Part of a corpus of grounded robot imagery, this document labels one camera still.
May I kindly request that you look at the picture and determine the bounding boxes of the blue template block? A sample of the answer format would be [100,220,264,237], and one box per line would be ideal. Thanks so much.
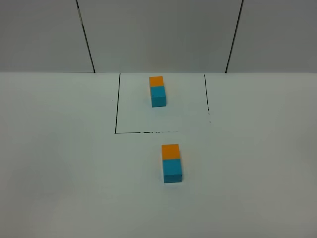
[150,86,166,107]

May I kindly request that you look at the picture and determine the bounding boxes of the orange template block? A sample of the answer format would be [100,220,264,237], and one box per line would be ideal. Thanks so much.
[149,76,164,88]

